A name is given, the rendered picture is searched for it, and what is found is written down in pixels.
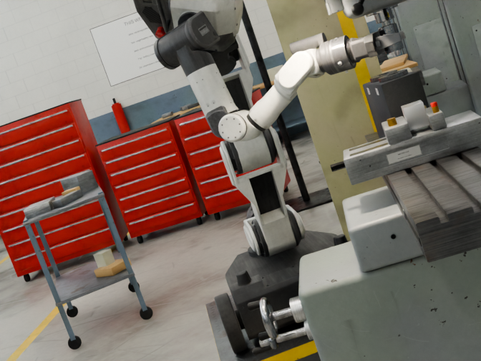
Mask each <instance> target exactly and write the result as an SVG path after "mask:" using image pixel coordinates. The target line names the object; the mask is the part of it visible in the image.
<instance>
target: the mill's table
mask: <svg viewBox="0 0 481 361"><path fill-rule="evenodd" d="M365 138H366V142H367V143H369V142H371V141H374V140H378V139H379V136H378V133H377V132H375V133H371V134H368V135H365ZM382 178H383V179H384V182H385V183H386V185H387V187H388V189H389V191H390V193H391V195H392V196H393V198H394V200H395V202H396V204H397V206H398V207H399V210H400V211H401V213H402V215H403V217H404V219H405V221H406V222H407V225H408V227H409V228H410V230H411V232H412V234H413V236H414V237H415V239H416V241H417V243H418V245H419V247H420V249H421V250H422V253H423V254H424V257H425V259H426V260H427V262H428V263H429V262H432V261H436V260H439V259H443V258H446V257H449V256H453V255H456V254H461V253H463V252H466V251H470V250H473V249H477V248H480V247H481V148H479V147H476V148H472V149H469V150H466V151H462V152H460V153H456V154H453V155H449V156H447V157H443V158H440V159H437V160H433V161H430V162H428V163H423V164H421V165H416V166H414V167H411V168H407V169H404V170H401V171H397V172H395V173H391V174H388V175H384V176H382Z"/></svg>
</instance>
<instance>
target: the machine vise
mask: <svg viewBox="0 0 481 361"><path fill-rule="evenodd" d="M425 110H426V113H427V117H428V120H429V125H427V126H424V127H421V128H418V129H415V130H411V134H412V138H411V139H408V140H404V141H401V142H399V143H395V144H392V145H389V144H388V142H387V139H386V137H385V138H380V139H378V140H374V141H371V142H369V143H364V144H362V145H358V146H356V147H352V148H349V149H346V150H344V164H345V166H346V171H347V173H348V176H349V180H350V182H351V184H352V185H356V184H358V183H363V182H365V181H369V180H372V179H375V178H378V177H382V176H384V175H388V174H391V173H395V172H397V171H401V170H404V169H407V168H411V167H414V166H416V165H421V164H423V163H428V162H430V161H433V160H437V159H440V158H443V157H447V156H449V155H453V154H456V153H460V152H462V151H466V150H469V149H472V148H476V147H479V146H481V117H480V116H479V115H477V114H476V113H474V112H473V111H471V110H468V111H466V112H462V113H459V114H456V115H453V116H450V117H446V118H444V114H443V112H442V111H441V110H439V112H436V113H433V111H432V107H428V108H425Z"/></svg>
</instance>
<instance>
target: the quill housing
mask: <svg viewBox="0 0 481 361"><path fill-rule="evenodd" d="M341 1H342V4H343V6H344V10H343V13H344V15H345V16H346V17H348V18H350V19H356V18H359V17H361V16H365V15H367V14H370V13H373V12H375V11H379V10H381V9H385V8H387V7H390V6H393V5H395V4H399V3H402V2H404V1H408V0H364V3H363V6H364V13H363V14H362V15H360V16H355V15H353V14H352V12H351V8H352V6H353V5H354V4H355V3H358V2H359V0H341Z"/></svg>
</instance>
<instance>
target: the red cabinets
mask: <svg viewBox="0 0 481 361"><path fill-rule="evenodd" d="M221 141H224V139H222V138H219V137H217V136H215V135H214V134H213V132H212V130H211V129H210V126H209V124H208V122H207V120H206V119H205V115H204V113H203V111H202V109H201V107H199V108H197V109H194V110H191V111H188V112H186V113H184V114H182V115H180V114H179V115H175V116H172V117H169V118H167V119H164V120H161V121H158V122H154V123H152V124H149V125H146V126H144V127H140V128H138V129H135V130H131V131H129V132H126V133H123V134H120V135H117V136H114V137H112V138H109V139H107V140H105V141H103V142H101V143H99V144H97V141H96V138H95V136H94V133H93V131H92V127H91V125H90V123H89V120H88V117H87V114H86V112H85V110H84V106H83V104H82V101H81V99H78V100H73V101H70V102H66V103H64V104H61V105H57V106H56V107H52V108H49V109H47V110H44V111H41V112H38V113H35V114H33V115H30V116H27V117H23V118H21V119H19V120H15V121H13V122H9V123H7V124H5V125H1V126H0V234H1V237H2V240H3V242H4V245H5V247H6V250H7V252H8V254H9V257H10V259H11V262H12V264H13V266H14V269H15V272H16V275H17V276H18V277H20V276H23V275H24V280H25V281H26V282H28V281H30V275H29V273H32V272H34V271H38V270H40V269H42V267H41V265H40V263H39V260H38V258H37V255H36V252H35V250H34V247H33V246H32V243H31V240H30V238H29V235H28V233H27V231H26V228H25V226H24V225H23V220H24V219H25V214H24V209H26V208H27V207H28V206H30V205H31V204H33V203H37V202H40V201H43V200H45V199H48V198H51V197H55V198H57V197H59V196H62V192H64V189H63V187H62V184H61V181H60V180H63V179H65V178H68V177H70V176H72V175H74V174H78V173H83V172H85V171H88V170H92V172H93V174H94V177H95V180H96V182H97V183H98V185H99V186H100V188H101V189H102V191H103V192H104V194H105V200H106V202H107V205H108V207H109V210H110V213H111V215H112V218H113V220H114V222H115V225H116V228H117V231H118V234H119V235H120V239H121V241H123V239H124V241H126V240H128V237H127V233H128V232H129V234H130V237H131V239H132V238H135V237H137V241H138V243H139V244H141V243H143V237H142V235H144V234H148V233H151V232H153V231H157V230H160V229H163V228H167V227H169V226H174V225H176V224H179V223H183V222H186V221H189V220H192V219H195V218H196V220H197V223H198V225H201V224H203V222H202V219H201V216H203V215H204V214H205V215H210V214H214V216H215V219H216V221H217V220H220V214H219V212H221V211H225V210H228V209H231V208H235V207H238V206H242V205H245V204H248V203H250V201H249V200H248V199H247V198H246V197H245V196H244V195H243V194H242V193H241V192H240V191H239V190H238V189H237V188H236V187H235V186H233V185H232V183H231V181H230V178H229V175H228V172H227V170H226V168H225V164H224V162H223V159H222V156H221V154H220V149H219V148H220V142H221ZM39 223H40V226H41V228H42V231H43V233H44V236H45V238H46V240H47V243H48V245H49V248H50V251H51V253H52V256H53V258H54V261H55V263H56V264H59V263H62V262H63V261H67V260H70V259H73V258H76V257H78V256H82V255H85V254H88V253H91V252H93V251H97V250H100V249H103V248H106V247H108V246H111V245H114V244H115V242H114V239H113V237H112V234H111V232H110V228H109V226H108V224H107V221H106V218H105V215H104V214H103V211H102V208H101V205H100V204H99V200H98V199H96V200H93V201H90V202H88V203H85V204H82V205H80V206H77V207H74V208H71V209H69V210H67V211H63V212H61V213H58V214H56V215H53V216H50V217H48V218H45V219H42V220H40V221H39Z"/></svg>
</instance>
